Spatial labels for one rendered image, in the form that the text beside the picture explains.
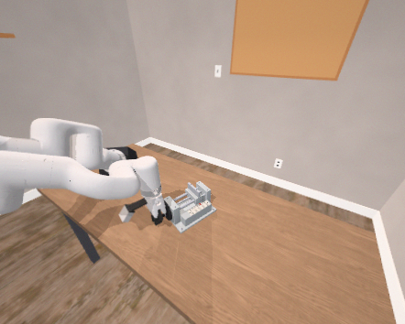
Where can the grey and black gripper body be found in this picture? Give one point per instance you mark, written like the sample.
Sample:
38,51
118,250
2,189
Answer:
155,203

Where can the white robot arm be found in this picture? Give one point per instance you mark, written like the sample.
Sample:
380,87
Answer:
27,164

